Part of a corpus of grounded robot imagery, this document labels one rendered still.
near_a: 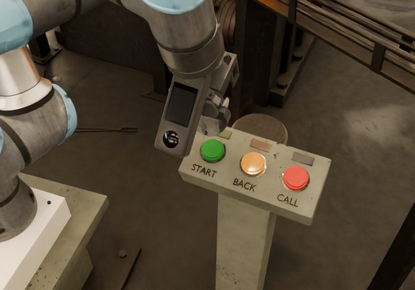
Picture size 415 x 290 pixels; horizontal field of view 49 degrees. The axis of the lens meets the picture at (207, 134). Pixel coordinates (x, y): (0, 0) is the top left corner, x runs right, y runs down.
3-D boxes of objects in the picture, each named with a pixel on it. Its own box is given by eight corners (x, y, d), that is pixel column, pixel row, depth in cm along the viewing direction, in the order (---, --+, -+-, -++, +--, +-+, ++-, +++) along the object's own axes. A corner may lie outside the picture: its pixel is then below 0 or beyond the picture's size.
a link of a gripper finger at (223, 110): (233, 127, 69) (227, 97, 61) (230, 136, 69) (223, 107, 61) (205, 118, 71) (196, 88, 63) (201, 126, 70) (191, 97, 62)
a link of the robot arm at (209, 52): (201, 60, 50) (138, 43, 53) (207, 83, 54) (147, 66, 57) (226, 10, 53) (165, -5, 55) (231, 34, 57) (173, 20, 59)
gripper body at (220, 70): (241, 78, 68) (234, 25, 57) (220, 126, 65) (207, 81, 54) (196, 65, 70) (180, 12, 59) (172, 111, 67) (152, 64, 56)
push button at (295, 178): (288, 166, 77) (288, 161, 75) (310, 173, 76) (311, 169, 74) (280, 187, 75) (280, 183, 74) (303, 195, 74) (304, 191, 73)
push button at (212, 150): (207, 139, 81) (205, 135, 80) (228, 146, 80) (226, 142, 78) (198, 158, 80) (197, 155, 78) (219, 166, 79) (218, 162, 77)
